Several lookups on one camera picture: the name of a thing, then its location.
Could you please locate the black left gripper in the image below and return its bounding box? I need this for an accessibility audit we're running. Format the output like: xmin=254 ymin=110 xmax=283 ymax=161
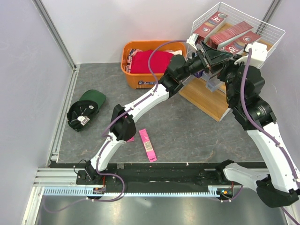
xmin=178 ymin=42 xmax=233 ymax=82

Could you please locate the dark red toothpaste box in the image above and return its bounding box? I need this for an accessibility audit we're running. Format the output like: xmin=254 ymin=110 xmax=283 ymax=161
xmin=207 ymin=21 xmax=254 ymax=50

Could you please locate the red 3D toothpaste box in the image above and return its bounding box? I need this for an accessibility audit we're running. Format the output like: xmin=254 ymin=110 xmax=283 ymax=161
xmin=193 ymin=11 xmax=228 ymax=45
xmin=221 ymin=31 xmax=261 ymax=55

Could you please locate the silver toothpaste box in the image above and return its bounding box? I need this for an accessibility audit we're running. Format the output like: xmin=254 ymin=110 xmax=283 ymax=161
xmin=206 ymin=77 xmax=224 ymax=92

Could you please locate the pink toothpaste box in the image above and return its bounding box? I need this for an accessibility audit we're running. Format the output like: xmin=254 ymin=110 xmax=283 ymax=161
xmin=127 ymin=136 xmax=135 ymax=142

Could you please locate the pink toothpaste box angled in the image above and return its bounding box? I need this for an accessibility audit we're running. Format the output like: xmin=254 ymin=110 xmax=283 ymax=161
xmin=139 ymin=129 xmax=157 ymax=163

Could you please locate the purple toothpaste box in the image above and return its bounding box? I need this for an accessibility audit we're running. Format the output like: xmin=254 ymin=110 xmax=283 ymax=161
xmin=194 ymin=71 xmax=203 ymax=78

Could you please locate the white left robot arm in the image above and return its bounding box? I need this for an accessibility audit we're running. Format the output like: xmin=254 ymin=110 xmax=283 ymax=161
xmin=84 ymin=42 xmax=233 ymax=184

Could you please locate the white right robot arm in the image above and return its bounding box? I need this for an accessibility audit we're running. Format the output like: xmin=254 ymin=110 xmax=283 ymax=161
xmin=214 ymin=54 xmax=300 ymax=208

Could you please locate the cream patterned cloth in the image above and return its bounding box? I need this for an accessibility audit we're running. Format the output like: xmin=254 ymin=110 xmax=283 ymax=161
xmin=164 ymin=50 xmax=182 ymax=55

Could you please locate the red folded cloth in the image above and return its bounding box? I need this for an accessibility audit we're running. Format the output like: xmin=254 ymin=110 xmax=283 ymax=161
xmin=130 ymin=50 xmax=173 ymax=74

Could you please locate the orange plastic basket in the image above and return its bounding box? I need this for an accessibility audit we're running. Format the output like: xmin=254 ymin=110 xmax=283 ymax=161
xmin=120 ymin=40 xmax=187 ymax=89

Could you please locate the green black cap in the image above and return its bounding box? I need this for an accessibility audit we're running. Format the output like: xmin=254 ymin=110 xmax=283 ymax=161
xmin=67 ymin=90 xmax=106 ymax=132

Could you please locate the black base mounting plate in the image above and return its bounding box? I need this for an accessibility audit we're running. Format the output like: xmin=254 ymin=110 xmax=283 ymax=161
xmin=76 ymin=163 xmax=238 ymax=187

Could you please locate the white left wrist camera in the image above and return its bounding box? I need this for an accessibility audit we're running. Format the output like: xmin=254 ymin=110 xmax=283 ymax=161
xmin=186 ymin=33 xmax=199 ymax=51

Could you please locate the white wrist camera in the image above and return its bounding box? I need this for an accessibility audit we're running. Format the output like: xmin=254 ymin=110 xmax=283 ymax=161
xmin=234 ymin=42 xmax=268 ymax=69
xmin=186 ymin=33 xmax=199 ymax=51

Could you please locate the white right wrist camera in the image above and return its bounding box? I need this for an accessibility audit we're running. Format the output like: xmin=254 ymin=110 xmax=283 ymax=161
xmin=234 ymin=42 xmax=268 ymax=69

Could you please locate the white wire wooden shelf rack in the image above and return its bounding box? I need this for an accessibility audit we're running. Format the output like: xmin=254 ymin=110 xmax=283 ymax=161
xmin=179 ymin=2 xmax=285 ymax=122

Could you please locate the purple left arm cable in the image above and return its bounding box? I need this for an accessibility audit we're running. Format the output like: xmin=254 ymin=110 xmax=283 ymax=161
xmin=42 ymin=40 xmax=188 ymax=213

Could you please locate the aluminium frame rail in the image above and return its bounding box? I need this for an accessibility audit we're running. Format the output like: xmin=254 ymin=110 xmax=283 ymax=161
xmin=33 ymin=0 xmax=77 ymax=70

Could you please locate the blue slotted cable duct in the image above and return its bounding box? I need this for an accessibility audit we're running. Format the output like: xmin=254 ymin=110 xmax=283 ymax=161
xmin=43 ymin=187 xmax=232 ymax=197

